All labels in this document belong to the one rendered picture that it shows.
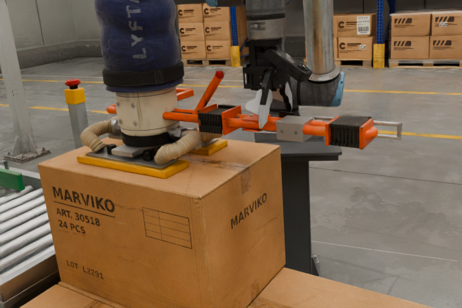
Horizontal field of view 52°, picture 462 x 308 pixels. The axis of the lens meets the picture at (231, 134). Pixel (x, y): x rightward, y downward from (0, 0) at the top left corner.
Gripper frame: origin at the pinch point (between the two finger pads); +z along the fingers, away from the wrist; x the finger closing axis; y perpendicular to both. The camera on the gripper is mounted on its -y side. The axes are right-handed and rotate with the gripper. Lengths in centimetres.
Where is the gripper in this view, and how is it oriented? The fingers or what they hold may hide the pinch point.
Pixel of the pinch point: (278, 122)
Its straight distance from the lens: 117.5
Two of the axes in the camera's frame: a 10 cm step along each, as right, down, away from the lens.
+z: 0.7, 9.6, 2.8
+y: -8.4, -1.0, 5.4
